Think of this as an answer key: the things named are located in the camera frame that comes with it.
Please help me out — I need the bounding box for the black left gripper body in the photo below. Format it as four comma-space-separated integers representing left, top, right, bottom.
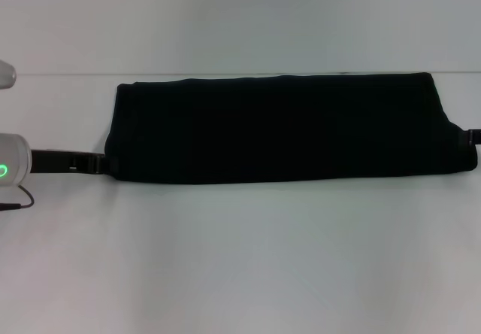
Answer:
30, 148, 107, 176

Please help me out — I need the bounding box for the black t-shirt with white print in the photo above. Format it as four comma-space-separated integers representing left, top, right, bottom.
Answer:
104, 71, 479, 185

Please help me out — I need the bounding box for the left arm cable with plug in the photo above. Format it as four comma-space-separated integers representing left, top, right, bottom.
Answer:
0, 184, 35, 211

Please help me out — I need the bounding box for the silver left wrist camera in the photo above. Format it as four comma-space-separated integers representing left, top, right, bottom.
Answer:
0, 59, 18, 90

